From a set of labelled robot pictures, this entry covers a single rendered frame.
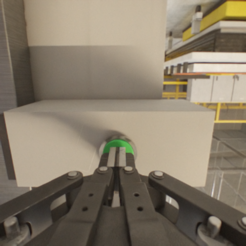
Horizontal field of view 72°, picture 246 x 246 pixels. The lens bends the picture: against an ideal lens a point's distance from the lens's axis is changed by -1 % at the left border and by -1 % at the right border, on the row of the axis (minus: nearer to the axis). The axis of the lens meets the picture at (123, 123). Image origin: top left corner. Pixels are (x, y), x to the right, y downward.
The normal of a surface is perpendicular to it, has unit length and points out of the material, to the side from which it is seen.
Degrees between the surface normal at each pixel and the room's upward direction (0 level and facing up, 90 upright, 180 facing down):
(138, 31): 90
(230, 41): 90
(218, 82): 90
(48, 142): 90
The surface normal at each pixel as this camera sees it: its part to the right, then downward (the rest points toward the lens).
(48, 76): 0.00, 0.25
